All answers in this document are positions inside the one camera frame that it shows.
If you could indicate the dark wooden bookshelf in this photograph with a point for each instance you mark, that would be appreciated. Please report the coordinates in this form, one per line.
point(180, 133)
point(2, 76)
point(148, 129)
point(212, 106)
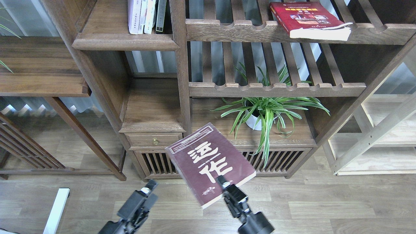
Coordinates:
point(160, 83)

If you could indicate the dark maroon book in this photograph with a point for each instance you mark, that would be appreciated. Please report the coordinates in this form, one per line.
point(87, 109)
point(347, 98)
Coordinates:
point(203, 156)

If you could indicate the white lavender book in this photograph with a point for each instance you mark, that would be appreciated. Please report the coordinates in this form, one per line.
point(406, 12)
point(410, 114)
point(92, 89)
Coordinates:
point(134, 9)

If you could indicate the white book middle upright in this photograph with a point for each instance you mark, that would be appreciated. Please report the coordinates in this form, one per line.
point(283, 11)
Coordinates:
point(150, 16)

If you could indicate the white plant pot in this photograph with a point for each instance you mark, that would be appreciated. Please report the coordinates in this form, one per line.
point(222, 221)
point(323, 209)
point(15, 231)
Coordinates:
point(253, 123)

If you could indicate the white metal base bar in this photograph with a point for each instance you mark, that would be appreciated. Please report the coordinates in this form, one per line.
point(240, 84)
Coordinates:
point(56, 211)

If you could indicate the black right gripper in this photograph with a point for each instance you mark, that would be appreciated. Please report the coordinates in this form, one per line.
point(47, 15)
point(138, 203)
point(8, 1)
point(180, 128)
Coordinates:
point(237, 202)

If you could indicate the dark slatted wooden bench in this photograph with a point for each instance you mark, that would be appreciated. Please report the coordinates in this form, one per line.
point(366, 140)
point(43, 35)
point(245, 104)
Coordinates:
point(23, 147)

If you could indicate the green spider plant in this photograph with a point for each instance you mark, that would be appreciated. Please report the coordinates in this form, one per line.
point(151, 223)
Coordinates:
point(269, 111)

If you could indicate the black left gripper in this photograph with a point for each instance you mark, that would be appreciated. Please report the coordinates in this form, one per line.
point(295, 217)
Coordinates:
point(134, 212)

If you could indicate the dark wooden side table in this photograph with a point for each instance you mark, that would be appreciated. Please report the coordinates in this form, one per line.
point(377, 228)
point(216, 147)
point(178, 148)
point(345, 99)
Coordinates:
point(43, 67)

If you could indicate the red book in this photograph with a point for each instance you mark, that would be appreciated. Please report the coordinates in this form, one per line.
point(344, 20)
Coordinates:
point(309, 20)

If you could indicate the small wooden drawer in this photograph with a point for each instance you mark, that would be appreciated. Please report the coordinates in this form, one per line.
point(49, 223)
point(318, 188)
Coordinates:
point(145, 140)

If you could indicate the dark green upright book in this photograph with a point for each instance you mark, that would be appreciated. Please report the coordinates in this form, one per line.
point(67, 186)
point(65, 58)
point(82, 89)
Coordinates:
point(160, 17)

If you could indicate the light wooden rack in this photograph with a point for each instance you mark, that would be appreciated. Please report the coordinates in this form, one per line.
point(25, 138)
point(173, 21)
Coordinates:
point(385, 143)

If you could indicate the slatted cabinet door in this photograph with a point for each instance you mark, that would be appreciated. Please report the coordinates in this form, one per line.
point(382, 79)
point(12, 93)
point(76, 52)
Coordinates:
point(281, 162)
point(156, 165)

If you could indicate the left slatted cabinet door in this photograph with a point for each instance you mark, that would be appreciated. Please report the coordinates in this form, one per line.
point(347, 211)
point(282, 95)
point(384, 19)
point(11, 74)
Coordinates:
point(156, 165)

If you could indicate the right slatted cabinet door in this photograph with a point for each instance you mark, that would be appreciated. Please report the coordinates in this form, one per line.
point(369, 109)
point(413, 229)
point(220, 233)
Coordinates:
point(281, 162)

